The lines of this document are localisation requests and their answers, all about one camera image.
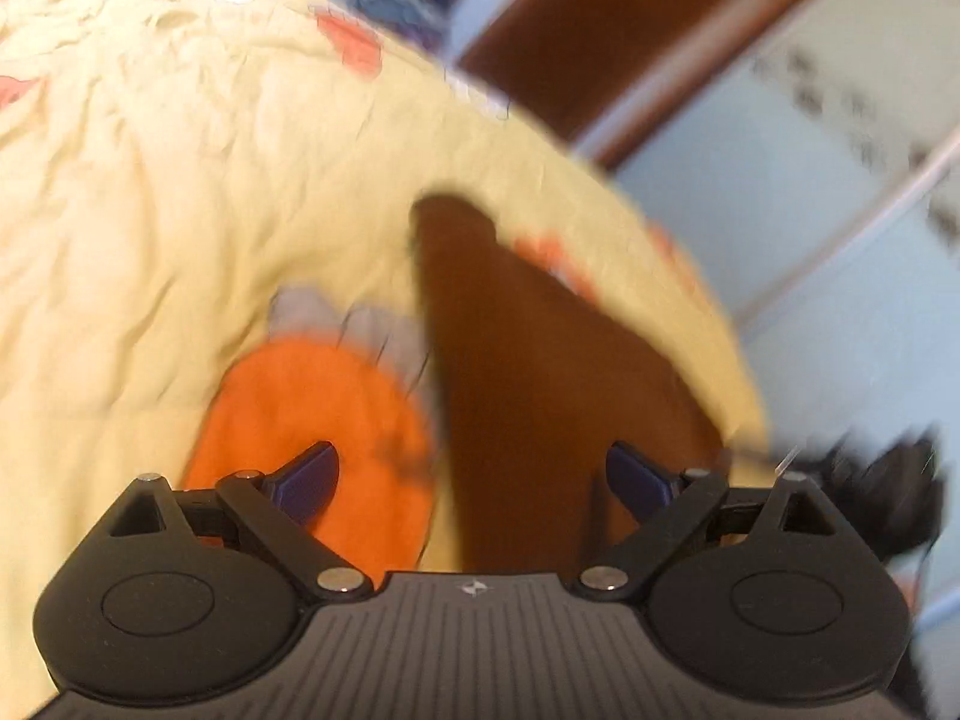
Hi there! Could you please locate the yellow printed bed sheet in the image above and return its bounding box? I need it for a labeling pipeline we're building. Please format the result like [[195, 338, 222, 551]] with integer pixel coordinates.
[[0, 0, 775, 695]]

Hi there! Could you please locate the brown wooden door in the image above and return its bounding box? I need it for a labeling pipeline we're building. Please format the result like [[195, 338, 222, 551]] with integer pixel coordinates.
[[456, 0, 871, 167]]

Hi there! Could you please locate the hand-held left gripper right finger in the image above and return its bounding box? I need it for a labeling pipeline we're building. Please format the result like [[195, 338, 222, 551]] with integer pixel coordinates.
[[574, 442, 854, 602]]

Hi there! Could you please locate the pale blue wardrobe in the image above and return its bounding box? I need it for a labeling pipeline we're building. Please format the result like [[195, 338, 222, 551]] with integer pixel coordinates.
[[568, 0, 960, 631]]

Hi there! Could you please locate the brown garment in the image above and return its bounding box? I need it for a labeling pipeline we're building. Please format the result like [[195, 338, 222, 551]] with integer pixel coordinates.
[[409, 193, 742, 578]]

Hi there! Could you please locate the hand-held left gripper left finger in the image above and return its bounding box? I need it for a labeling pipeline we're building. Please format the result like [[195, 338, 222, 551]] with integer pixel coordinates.
[[111, 441, 374, 602]]

